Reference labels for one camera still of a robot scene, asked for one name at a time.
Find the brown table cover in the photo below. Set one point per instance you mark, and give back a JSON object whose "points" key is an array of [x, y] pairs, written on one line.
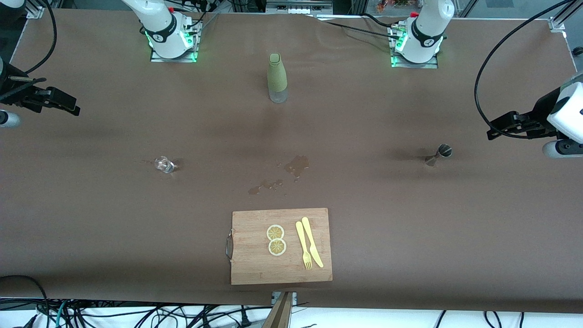
{"points": [[136, 228]]}

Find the clear glass shaker cup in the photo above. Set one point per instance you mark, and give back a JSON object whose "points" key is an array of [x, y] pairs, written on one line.
{"points": [[164, 164]]}

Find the large brown liquid puddle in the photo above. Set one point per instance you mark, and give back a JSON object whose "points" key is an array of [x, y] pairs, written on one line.
{"points": [[297, 165]]}

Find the wooden cutting board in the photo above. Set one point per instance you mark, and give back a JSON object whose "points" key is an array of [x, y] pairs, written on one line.
{"points": [[255, 264]]}

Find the grey metal equipment rack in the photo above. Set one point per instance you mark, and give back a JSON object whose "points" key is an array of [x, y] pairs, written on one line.
{"points": [[298, 5]]}

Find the lemon slice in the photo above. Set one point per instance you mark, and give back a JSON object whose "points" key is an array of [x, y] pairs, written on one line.
{"points": [[277, 247], [275, 232]]}

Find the wooden post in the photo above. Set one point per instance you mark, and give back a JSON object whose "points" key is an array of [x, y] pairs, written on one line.
{"points": [[280, 314]]}

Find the green sleeved glass bottle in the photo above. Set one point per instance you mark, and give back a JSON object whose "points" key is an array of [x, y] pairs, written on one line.
{"points": [[277, 75]]}

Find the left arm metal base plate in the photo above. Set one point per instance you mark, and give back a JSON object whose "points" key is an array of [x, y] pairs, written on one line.
{"points": [[432, 64]]}

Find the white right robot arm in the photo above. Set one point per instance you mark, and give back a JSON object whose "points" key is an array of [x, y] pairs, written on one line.
{"points": [[159, 23]]}

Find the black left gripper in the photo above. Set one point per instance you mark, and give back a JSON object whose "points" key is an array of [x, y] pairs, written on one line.
{"points": [[539, 115]]}

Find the yellow plastic fork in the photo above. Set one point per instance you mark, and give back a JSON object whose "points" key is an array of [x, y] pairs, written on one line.
{"points": [[302, 243]]}

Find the yellow plastic knife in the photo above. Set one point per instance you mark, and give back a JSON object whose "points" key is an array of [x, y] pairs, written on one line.
{"points": [[310, 239]]}

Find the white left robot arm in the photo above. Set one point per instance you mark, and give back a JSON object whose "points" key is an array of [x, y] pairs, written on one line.
{"points": [[428, 32]]}

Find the small brown liquid puddle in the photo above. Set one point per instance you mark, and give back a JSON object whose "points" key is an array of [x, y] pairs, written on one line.
{"points": [[264, 186]]}

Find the aluminium frame profile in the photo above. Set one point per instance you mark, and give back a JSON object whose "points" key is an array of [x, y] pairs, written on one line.
{"points": [[562, 18], [35, 9]]}

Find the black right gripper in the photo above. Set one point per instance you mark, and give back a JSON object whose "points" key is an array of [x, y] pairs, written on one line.
{"points": [[10, 88]]}

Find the metal jigger measuring cup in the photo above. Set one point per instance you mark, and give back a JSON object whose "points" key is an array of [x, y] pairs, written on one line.
{"points": [[443, 151]]}

